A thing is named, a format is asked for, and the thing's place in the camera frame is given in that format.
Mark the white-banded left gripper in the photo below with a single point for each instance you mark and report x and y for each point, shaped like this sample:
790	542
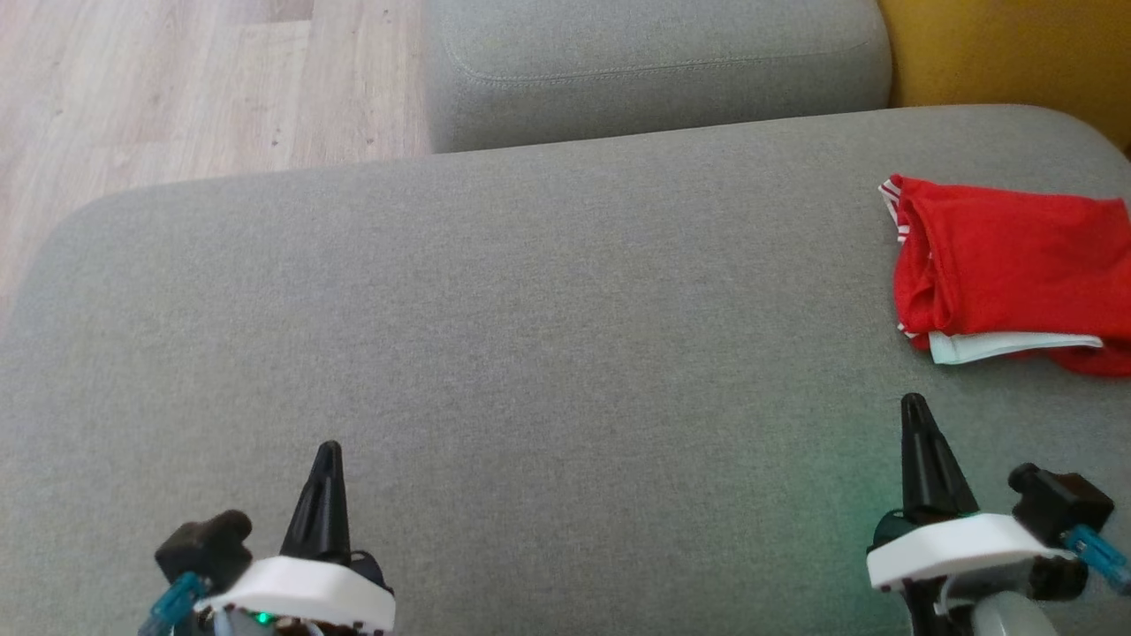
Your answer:
309	592

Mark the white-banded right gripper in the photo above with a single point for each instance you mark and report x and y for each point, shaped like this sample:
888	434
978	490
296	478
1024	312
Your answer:
954	548

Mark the red white numbered jersey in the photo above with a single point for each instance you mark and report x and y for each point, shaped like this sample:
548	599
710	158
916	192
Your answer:
1016	256

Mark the red white plain garment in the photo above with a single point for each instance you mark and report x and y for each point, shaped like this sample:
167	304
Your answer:
1007	346

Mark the large grey sofa ottoman cushion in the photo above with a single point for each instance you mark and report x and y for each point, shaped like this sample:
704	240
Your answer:
530	353

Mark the wide yellow sofa back cushion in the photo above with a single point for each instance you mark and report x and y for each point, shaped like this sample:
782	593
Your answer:
1016	53

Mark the long grey sofa seat cushion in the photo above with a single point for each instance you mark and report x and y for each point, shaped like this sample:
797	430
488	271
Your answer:
654	62

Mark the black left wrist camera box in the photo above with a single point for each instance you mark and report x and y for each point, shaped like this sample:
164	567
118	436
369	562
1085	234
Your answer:
203	548

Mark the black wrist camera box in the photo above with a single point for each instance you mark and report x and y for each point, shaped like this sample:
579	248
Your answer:
203	548
1060	503

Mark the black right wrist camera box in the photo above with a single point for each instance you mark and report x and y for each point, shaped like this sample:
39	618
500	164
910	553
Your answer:
1060	503

